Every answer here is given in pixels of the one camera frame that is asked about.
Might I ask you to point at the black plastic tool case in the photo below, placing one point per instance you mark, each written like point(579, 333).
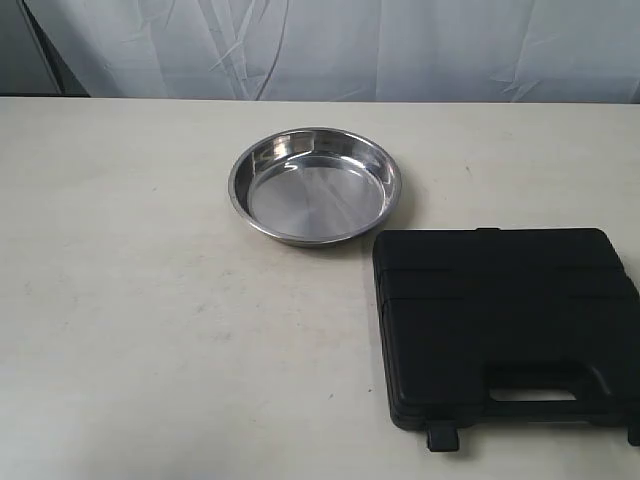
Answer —
point(490, 325)

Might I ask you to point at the round stainless steel pan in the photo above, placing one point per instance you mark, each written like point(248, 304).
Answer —
point(314, 186)

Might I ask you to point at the white backdrop curtain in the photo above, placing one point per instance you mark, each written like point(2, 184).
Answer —
point(387, 51)

